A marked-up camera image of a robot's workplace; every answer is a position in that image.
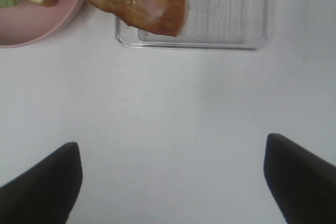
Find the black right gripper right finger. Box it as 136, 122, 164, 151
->
264, 133, 335, 223

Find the pink plate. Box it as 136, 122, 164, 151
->
1, 0, 85, 48

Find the bacon strip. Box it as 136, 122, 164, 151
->
87, 0, 187, 37

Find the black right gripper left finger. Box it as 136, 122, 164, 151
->
1, 142, 82, 223

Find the clear right plastic container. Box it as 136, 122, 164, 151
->
115, 0, 269, 50

